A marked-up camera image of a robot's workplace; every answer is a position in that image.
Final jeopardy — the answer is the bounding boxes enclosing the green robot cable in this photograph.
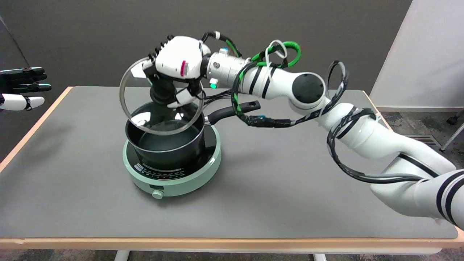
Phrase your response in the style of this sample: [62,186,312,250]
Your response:
[232,41,302,113]

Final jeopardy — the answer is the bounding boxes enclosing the black robot cable loom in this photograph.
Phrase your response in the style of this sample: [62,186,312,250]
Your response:
[231,61,432,183]

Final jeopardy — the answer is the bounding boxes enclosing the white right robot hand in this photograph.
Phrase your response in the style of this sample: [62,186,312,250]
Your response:
[141,35,211,109]

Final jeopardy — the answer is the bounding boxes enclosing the chair leg with caster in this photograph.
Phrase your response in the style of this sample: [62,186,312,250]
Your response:
[439,110,464,152]

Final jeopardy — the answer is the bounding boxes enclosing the green induction cooker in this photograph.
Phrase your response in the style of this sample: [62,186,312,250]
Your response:
[123,124,222,200]

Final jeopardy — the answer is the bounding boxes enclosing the grey floor vent grille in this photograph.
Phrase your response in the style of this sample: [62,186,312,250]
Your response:
[405,134,443,149]

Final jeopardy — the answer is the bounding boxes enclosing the glass pot lid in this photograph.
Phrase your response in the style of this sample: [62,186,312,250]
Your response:
[119,57,206,136]

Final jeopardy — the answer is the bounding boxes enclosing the black saucepan with handle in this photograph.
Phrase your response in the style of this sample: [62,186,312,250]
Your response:
[125,101,261,170]

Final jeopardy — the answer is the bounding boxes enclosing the black power cord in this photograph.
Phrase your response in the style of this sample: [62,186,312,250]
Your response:
[200,89,232,108]

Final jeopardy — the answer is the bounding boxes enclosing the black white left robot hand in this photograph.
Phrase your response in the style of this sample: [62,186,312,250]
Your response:
[0,67,52,112]

